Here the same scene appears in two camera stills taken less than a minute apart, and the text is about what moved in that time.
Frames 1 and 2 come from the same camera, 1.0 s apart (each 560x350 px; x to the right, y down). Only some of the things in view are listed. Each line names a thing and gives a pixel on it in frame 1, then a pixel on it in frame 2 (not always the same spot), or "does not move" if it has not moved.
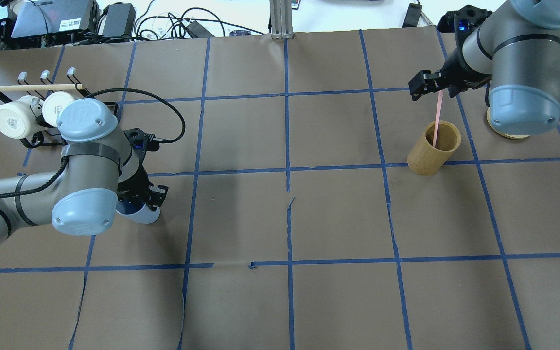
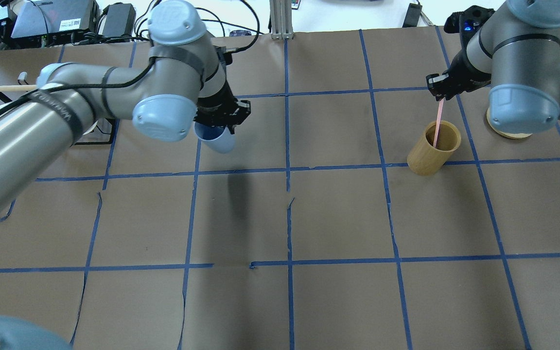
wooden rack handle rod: [62, 86] does not move
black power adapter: [120, 20] does not move
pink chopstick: [437, 117] does not move
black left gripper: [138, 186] -> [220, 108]
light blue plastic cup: [137, 211] -> [218, 138]
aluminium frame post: [281, 19] does not move
